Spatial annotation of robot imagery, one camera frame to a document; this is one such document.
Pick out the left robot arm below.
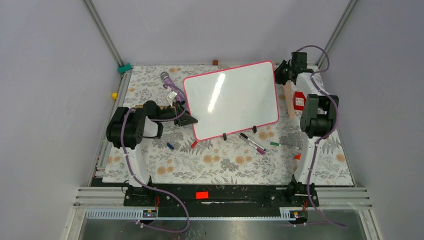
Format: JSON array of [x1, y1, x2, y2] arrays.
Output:
[[106, 100, 198, 206]]

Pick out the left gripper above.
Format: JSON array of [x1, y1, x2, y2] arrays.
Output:
[[156, 100, 198, 126]]

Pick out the peach toy microphone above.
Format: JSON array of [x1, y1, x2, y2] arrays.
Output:
[[282, 80, 295, 119]]

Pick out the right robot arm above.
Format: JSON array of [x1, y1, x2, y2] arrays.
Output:
[[274, 51, 339, 206]]

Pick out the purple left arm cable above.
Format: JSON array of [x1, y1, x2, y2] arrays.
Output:
[[119, 75, 191, 234]]

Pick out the red small box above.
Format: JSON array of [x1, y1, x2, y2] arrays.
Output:
[[293, 91, 306, 111]]

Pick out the pink framed whiteboard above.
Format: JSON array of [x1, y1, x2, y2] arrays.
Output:
[[182, 60, 280, 141]]

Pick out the magenta capped marker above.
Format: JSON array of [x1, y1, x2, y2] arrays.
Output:
[[247, 141, 265, 155]]

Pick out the teal corner clamp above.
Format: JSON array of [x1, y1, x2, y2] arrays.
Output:
[[117, 63, 133, 74]]

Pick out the black capped marker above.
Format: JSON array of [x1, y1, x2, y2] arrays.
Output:
[[239, 133, 266, 151]]

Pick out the red tape label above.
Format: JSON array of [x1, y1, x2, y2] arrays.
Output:
[[195, 191, 209, 200]]

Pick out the red capped marker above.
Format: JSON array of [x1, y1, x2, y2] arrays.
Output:
[[190, 140, 198, 149]]

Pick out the blue marker cap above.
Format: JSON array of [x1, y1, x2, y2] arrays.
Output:
[[166, 142, 175, 150]]

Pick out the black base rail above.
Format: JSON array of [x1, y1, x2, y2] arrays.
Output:
[[91, 178, 320, 207]]

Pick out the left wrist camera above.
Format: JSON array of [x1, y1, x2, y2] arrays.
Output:
[[166, 91, 178, 107]]

